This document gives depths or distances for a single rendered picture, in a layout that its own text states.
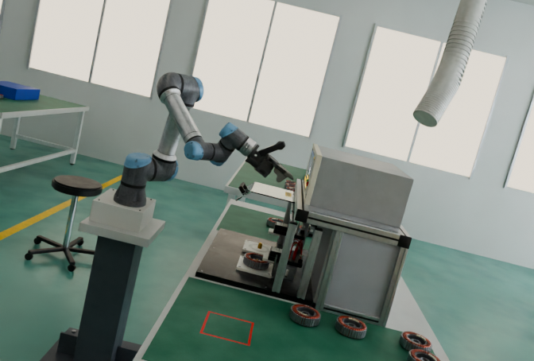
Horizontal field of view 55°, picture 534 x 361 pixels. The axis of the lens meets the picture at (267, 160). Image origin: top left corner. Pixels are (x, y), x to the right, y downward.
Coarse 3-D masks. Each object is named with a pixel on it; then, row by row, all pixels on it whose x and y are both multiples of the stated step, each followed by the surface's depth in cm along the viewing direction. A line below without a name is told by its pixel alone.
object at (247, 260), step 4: (244, 256) 215; (248, 256) 214; (252, 256) 219; (256, 256) 220; (260, 256) 220; (244, 260) 215; (248, 260) 212; (252, 260) 212; (256, 260) 212; (260, 260) 216; (248, 264) 212; (252, 264) 212; (256, 264) 211; (260, 264) 211; (264, 264) 212; (268, 264) 214; (252, 268) 212; (256, 268) 211; (260, 268) 212; (264, 268) 213
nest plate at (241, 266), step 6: (240, 258) 220; (240, 264) 214; (270, 264) 223; (246, 270) 210; (252, 270) 210; (258, 270) 212; (264, 270) 213; (270, 270) 215; (264, 276) 210; (270, 276) 209
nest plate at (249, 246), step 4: (248, 240) 248; (244, 244) 241; (248, 244) 242; (252, 244) 244; (256, 244) 245; (264, 244) 248; (244, 248) 235; (248, 248) 236; (252, 248) 238; (256, 248) 239; (264, 248) 242; (268, 248) 244; (248, 252) 234; (252, 252) 234; (256, 252) 234; (260, 252) 235; (264, 252) 236; (268, 252) 238
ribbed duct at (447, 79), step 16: (464, 0) 319; (480, 0) 316; (464, 16) 317; (480, 16) 319; (464, 32) 316; (448, 48) 319; (464, 48) 315; (448, 64) 314; (464, 64) 316; (432, 80) 318; (448, 80) 312; (432, 96) 310; (448, 96) 311; (416, 112) 312; (432, 112) 306
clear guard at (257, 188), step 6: (252, 186) 237; (258, 186) 239; (264, 186) 243; (270, 186) 246; (240, 192) 240; (246, 192) 227; (258, 192) 225; (264, 192) 228; (270, 192) 232; (276, 192) 235; (282, 192) 238; (294, 192) 245; (240, 198) 226; (276, 198) 225; (282, 198) 226; (288, 198) 229; (294, 198) 232
